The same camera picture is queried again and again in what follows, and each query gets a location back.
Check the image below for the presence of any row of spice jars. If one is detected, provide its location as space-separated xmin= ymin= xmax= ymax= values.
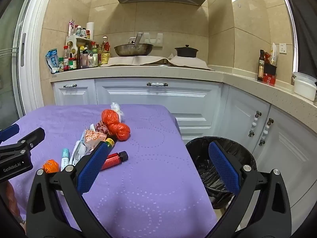
xmin=68 ymin=20 xmax=91 ymax=39

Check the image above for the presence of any clear crumpled plastic bag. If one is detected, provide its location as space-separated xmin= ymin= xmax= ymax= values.
xmin=110 ymin=102 xmax=124 ymax=123

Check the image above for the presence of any black box holder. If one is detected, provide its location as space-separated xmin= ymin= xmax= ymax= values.
xmin=264 ymin=63 xmax=277 ymax=76

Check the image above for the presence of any cluster of condiment bottles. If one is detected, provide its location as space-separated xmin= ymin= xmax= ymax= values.
xmin=58 ymin=42 xmax=101 ymax=72

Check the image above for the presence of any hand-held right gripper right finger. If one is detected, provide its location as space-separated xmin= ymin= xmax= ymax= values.
xmin=208 ymin=141 xmax=293 ymax=238

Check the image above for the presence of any beaded cabinet handle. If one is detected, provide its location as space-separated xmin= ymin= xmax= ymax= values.
xmin=248 ymin=111 xmax=262 ymax=137
xmin=259 ymin=118 xmax=274 ymax=147

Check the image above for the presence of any person's left forearm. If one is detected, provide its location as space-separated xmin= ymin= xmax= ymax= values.
xmin=4 ymin=181 xmax=22 ymax=220

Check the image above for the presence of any small orange ball wrapper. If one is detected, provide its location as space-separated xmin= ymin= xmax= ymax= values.
xmin=42 ymin=159 xmax=60 ymax=174

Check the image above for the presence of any red checkered ribbon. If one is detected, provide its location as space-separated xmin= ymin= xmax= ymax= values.
xmin=95 ymin=120 xmax=109 ymax=134

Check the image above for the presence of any yellow cooking oil bottle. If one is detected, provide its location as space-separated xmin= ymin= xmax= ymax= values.
xmin=100 ymin=47 xmax=111 ymax=65

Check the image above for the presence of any white spice rack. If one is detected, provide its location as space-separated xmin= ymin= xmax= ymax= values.
xmin=66 ymin=35 xmax=96 ymax=67

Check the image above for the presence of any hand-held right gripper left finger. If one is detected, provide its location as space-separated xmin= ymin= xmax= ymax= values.
xmin=26 ymin=141 xmax=112 ymax=238

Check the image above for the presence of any red box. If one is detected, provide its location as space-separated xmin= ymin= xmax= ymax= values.
xmin=263 ymin=72 xmax=276 ymax=85

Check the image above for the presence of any small red bottle black cap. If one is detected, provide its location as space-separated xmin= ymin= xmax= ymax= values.
xmin=100 ymin=151 xmax=129 ymax=171

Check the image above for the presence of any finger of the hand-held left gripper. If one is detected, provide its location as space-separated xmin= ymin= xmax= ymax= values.
xmin=0 ymin=127 xmax=46 ymax=158
xmin=0 ymin=123 xmax=20 ymax=143

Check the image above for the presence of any grey door handle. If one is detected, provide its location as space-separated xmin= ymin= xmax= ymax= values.
xmin=21 ymin=33 xmax=26 ymax=67

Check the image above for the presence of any white lidded container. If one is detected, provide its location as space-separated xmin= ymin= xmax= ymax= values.
xmin=293 ymin=72 xmax=317 ymax=101

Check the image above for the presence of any black lidded pot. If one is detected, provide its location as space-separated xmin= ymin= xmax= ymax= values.
xmin=175 ymin=45 xmax=199 ymax=58

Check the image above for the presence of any steel wok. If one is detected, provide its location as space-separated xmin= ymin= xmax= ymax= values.
xmin=114 ymin=33 xmax=154 ymax=57

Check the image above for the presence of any white paper towel roll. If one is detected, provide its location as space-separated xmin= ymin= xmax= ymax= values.
xmin=86 ymin=22 xmax=95 ymax=40

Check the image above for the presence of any blue and white bag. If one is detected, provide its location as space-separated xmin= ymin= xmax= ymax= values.
xmin=45 ymin=49 xmax=60 ymax=74

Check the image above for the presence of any beige stove cover cloth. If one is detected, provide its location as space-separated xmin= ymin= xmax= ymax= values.
xmin=107 ymin=55 xmax=215 ymax=70

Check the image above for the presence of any beige stone kitchen counter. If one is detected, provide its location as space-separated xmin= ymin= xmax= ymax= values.
xmin=51 ymin=63 xmax=317 ymax=116

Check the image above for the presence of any black bottle yellow label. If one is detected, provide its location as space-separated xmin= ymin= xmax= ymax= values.
xmin=105 ymin=137 xmax=117 ymax=154

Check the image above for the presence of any white and yellow packet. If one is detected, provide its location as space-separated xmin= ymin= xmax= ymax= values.
xmin=269 ymin=43 xmax=278 ymax=66

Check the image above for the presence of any orange and white snack wrapper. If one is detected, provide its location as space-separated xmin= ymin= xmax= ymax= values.
xmin=83 ymin=127 xmax=107 ymax=152

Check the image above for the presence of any white kitchen cabinet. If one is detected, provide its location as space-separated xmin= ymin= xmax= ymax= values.
xmin=51 ymin=78 xmax=317 ymax=219

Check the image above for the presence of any dark olive oil bottle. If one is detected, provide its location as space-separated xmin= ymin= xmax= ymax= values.
xmin=257 ymin=50 xmax=265 ymax=82

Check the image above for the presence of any orange plastic bag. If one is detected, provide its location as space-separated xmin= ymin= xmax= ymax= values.
xmin=101 ymin=109 xmax=131 ymax=142

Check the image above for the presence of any purple tablecloth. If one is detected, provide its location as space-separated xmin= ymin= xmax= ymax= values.
xmin=0 ymin=104 xmax=218 ymax=238

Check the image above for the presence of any white and blue sachet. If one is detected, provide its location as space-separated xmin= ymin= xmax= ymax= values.
xmin=69 ymin=140 xmax=90 ymax=166

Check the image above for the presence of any black trash bin with liner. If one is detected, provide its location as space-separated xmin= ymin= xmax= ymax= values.
xmin=185 ymin=136 xmax=258 ymax=210

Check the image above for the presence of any glass sliding door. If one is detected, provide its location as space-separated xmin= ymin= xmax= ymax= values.
xmin=0 ymin=0 xmax=53 ymax=131

